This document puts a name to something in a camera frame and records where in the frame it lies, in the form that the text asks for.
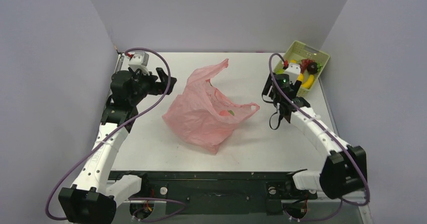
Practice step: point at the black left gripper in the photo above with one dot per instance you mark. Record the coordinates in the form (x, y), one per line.
(158, 88)

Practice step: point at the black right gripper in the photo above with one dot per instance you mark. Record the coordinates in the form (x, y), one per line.
(279, 101)

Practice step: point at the yellow fake banana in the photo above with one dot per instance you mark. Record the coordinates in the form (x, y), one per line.
(309, 82)

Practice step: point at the red fake fruit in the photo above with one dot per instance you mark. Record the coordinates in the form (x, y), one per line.
(304, 64)

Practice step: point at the dark round fake fruit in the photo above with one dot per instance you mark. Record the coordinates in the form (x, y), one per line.
(313, 68)

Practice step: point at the pink plastic bag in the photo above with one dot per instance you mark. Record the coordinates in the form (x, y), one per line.
(202, 115)

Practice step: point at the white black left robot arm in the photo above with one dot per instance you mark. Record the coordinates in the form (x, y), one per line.
(110, 132)

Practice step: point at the light green plastic basket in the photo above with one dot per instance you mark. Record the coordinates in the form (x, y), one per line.
(298, 51)

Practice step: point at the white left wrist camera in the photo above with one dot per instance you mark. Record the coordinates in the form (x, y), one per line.
(139, 61)

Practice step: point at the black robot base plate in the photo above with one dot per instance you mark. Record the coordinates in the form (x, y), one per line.
(222, 192)

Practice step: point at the aluminium frame rail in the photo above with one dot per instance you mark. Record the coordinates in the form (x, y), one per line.
(150, 209)

